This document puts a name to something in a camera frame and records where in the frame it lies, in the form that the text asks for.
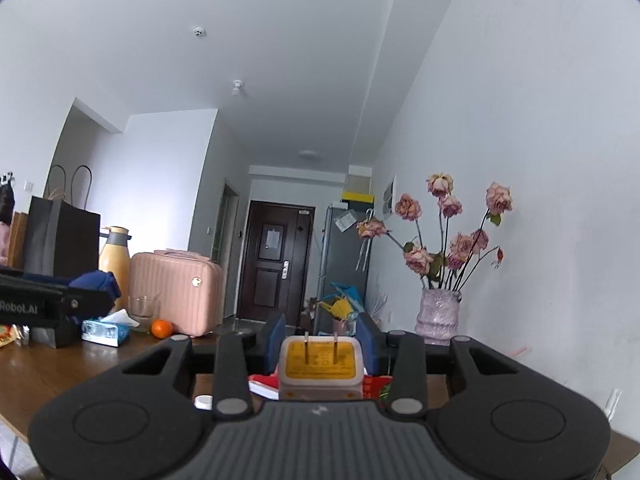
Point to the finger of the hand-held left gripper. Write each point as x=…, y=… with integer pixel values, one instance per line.
x=87, y=302
x=97, y=281

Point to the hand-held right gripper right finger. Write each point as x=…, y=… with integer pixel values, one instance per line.
x=367, y=342

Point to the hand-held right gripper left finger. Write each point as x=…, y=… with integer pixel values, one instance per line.
x=274, y=340

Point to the red cardboard box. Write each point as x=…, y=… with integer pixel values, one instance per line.
x=265, y=385

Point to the white yellow power adapter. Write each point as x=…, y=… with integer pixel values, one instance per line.
x=320, y=367

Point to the yellow thermos jug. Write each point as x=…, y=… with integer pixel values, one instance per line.
x=114, y=257

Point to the blue tissue pack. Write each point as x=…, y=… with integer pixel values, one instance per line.
x=105, y=332

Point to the white dried twigs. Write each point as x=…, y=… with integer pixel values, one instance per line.
x=378, y=305

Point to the blue yellow plastic item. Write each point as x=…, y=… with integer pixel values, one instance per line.
x=340, y=302

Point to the clear glass cup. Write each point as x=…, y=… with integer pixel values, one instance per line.
x=142, y=312

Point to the pink clothing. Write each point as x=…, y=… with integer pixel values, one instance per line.
x=4, y=242

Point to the black paper bag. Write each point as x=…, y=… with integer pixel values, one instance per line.
x=60, y=235

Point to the pink ceramic vase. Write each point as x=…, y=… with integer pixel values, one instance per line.
x=437, y=315

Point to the pink suitcase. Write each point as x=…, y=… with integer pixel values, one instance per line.
x=175, y=292

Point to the orange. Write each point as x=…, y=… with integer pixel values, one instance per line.
x=162, y=329

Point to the dark brown door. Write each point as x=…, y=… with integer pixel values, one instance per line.
x=272, y=260

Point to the grey refrigerator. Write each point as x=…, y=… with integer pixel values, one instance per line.
x=345, y=260

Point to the dark hanging clothing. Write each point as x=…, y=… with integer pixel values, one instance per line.
x=6, y=200

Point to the dried pink roses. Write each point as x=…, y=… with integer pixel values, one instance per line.
x=460, y=247

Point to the yellow box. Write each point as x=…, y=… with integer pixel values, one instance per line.
x=357, y=196

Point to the pink spoon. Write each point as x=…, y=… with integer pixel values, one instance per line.
x=520, y=350

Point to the round ceiling lamp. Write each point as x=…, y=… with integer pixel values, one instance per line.
x=309, y=154

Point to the ceiling sprinkler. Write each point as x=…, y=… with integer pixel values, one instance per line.
x=237, y=87

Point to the small white spray bottle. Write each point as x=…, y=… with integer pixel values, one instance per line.
x=613, y=402

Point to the ceiling smoke detector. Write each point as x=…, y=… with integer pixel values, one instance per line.
x=200, y=32

